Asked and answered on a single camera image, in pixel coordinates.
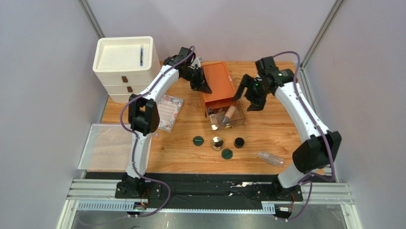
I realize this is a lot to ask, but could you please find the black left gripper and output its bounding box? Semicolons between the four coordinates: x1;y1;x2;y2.
182;66;213;94

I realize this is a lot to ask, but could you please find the orange drawer box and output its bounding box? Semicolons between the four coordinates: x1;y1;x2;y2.
199;62;237;117

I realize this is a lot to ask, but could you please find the clear orange drawer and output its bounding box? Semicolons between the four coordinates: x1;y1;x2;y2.
206;101;246;132

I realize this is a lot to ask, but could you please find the beige foundation tube grey cap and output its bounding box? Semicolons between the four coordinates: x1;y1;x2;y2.
220;105;237;125

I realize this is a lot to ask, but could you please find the clear plastic bottle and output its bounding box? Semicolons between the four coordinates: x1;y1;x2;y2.
257;151;284;167

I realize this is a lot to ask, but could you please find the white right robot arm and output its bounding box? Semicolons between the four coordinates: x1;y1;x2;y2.
233;56;342;200

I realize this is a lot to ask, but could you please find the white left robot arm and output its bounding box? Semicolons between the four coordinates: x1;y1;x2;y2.
115;46;212;198

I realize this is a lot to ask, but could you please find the floral patterned booklet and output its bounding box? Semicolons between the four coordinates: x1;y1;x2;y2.
158;94;184;133

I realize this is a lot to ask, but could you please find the dark green round lid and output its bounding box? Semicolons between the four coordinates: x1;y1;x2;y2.
193;136;204;146

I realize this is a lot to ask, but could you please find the gold mirrored jar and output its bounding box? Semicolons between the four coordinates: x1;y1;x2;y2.
211;136;224;151

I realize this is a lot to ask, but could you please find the blue pen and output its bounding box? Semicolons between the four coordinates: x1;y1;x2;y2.
140;47;144;66

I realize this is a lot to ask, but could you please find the white three-drawer cabinet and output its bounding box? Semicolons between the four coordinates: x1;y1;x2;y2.
92;36;161;103

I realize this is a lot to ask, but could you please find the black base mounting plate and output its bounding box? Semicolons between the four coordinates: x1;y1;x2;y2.
114;181;304;203

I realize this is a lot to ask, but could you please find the clear plastic sheet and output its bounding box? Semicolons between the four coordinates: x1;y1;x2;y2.
78;124;132;172

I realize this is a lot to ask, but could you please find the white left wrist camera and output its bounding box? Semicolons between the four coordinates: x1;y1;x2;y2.
191;56;204;68

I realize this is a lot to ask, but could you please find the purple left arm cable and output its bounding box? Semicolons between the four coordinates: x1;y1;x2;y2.
119;45;197;219

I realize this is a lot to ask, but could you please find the aluminium frame rail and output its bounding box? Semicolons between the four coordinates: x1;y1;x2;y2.
67;179;354;214

